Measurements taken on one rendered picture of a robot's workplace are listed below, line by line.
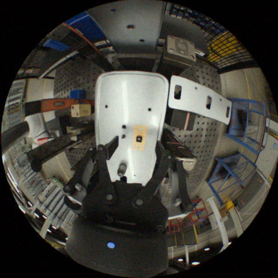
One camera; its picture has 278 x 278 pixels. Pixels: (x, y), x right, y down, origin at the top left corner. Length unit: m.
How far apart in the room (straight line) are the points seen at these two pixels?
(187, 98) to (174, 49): 0.14
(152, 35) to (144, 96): 0.16
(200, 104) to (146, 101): 0.17
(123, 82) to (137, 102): 0.07
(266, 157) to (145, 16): 7.91
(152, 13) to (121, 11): 0.05
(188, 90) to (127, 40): 0.22
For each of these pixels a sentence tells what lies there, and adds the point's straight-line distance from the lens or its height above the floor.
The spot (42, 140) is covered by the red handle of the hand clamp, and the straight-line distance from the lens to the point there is 0.32.
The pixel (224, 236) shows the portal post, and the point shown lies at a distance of 4.50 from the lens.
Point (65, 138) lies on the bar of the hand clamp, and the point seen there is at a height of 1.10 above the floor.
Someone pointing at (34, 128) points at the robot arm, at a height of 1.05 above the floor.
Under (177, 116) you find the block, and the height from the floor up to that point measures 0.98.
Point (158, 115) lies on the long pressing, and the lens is 0.24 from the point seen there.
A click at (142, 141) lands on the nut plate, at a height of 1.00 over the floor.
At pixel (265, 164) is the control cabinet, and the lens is 7.99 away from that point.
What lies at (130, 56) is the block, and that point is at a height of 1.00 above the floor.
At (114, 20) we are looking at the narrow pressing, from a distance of 0.21.
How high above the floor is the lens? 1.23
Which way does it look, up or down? 69 degrees down
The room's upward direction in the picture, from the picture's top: 171 degrees counter-clockwise
